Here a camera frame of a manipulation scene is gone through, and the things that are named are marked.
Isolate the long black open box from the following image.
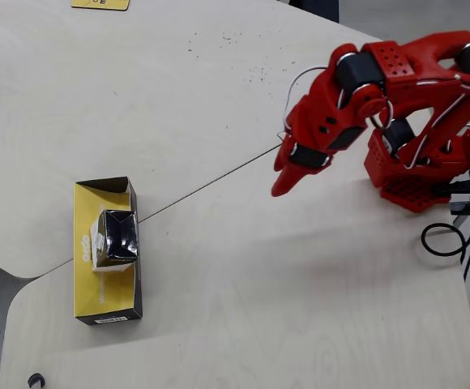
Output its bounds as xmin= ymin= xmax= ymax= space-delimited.
xmin=72 ymin=176 xmax=144 ymax=327

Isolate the looped black cable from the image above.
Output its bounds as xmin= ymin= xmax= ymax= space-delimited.
xmin=421 ymin=168 xmax=470 ymax=265

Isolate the black table clamp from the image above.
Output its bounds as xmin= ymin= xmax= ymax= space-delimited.
xmin=433 ymin=177 xmax=470 ymax=230

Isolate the yellow sign plate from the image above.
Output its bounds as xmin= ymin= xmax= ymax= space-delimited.
xmin=70 ymin=0 xmax=131 ymax=11

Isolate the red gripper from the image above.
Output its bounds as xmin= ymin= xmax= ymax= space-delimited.
xmin=271 ymin=66 xmax=387 ymax=199

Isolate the red perforated robot base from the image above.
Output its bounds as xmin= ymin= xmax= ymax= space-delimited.
xmin=363 ymin=128 xmax=470 ymax=214

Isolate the small black white box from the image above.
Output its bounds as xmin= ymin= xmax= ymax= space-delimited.
xmin=90 ymin=208 xmax=140 ymax=274

